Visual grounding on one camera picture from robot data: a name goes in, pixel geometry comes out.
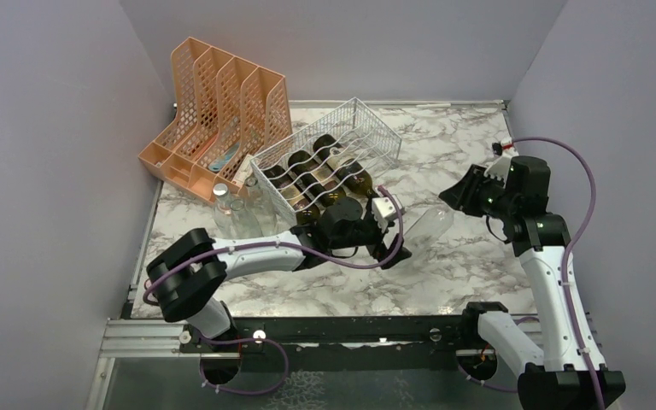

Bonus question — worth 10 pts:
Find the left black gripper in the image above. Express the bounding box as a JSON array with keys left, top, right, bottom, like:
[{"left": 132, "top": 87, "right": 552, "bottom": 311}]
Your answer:
[{"left": 330, "top": 207, "right": 411, "bottom": 267}]

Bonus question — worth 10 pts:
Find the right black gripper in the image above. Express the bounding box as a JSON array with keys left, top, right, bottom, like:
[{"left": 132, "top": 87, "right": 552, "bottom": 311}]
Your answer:
[{"left": 440, "top": 163, "right": 518, "bottom": 220}]

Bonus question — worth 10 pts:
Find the clear glass bottle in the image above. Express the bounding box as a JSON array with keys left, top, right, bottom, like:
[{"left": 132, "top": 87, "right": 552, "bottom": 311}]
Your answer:
[
  {"left": 403, "top": 208, "right": 454, "bottom": 252},
  {"left": 213, "top": 183, "right": 239, "bottom": 239},
  {"left": 230, "top": 176, "right": 277, "bottom": 238}
]

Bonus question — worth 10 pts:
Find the green wine bottle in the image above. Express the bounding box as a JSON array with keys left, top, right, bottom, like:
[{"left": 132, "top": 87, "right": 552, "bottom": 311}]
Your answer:
[
  {"left": 313, "top": 134, "right": 376, "bottom": 198},
  {"left": 264, "top": 165, "right": 320, "bottom": 225},
  {"left": 288, "top": 150, "right": 346, "bottom": 208}
]

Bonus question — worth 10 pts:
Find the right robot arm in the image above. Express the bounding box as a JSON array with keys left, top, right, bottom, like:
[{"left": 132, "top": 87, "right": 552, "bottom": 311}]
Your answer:
[{"left": 439, "top": 155, "right": 626, "bottom": 409}]

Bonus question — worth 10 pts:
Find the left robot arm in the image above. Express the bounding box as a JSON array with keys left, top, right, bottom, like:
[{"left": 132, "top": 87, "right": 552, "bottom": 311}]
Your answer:
[{"left": 143, "top": 193, "right": 411, "bottom": 351}]

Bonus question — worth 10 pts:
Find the orange plastic file organizer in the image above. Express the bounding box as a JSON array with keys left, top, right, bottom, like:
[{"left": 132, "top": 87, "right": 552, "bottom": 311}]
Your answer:
[{"left": 138, "top": 38, "right": 292, "bottom": 204}]

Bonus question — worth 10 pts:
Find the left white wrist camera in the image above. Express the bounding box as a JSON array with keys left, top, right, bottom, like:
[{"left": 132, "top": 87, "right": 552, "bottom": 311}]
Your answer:
[{"left": 371, "top": 196, "right": 404, "bottom": 232}]

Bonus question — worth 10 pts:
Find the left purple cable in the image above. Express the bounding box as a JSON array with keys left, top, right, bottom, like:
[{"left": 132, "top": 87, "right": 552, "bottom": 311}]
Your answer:
[{"left": 142, "top": 185, "right": 406, "bottom": 307}]

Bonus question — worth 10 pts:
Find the white wire wine rack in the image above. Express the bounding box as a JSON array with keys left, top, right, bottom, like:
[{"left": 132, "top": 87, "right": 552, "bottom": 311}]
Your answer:
[{"left": 250, "top": 98, "right": 402, "bottom": 225}]

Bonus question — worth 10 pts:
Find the black metal base rail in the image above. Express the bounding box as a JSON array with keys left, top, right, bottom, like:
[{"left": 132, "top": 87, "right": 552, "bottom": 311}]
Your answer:
[{"left": 101, "top": 313, "right": 544, "bottom": 375}]

